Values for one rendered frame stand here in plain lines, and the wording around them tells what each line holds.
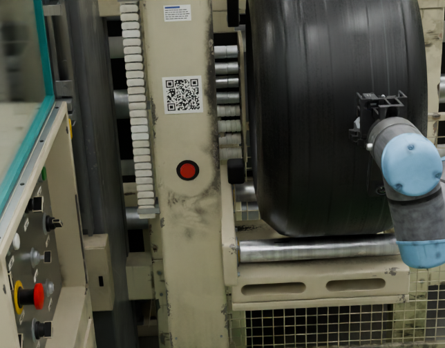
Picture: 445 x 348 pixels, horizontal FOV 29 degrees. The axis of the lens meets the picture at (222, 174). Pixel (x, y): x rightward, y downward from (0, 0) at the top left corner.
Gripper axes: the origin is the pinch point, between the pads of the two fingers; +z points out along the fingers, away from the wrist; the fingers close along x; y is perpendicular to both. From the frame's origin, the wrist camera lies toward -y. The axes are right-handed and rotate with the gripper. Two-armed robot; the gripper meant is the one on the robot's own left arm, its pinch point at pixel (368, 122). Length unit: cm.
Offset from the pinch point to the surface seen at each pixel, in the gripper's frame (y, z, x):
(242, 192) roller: -26, 45, 21
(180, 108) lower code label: -0.7, 21.5, 32.8
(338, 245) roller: -29.5, 17.8, 2.8
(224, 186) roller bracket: -23, 40, 25
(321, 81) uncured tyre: 6.9, 2.4, 7.6
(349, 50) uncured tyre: 11.7, 4.2, 2.4
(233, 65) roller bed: 0, 62, 21
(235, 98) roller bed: -8, 62, 21
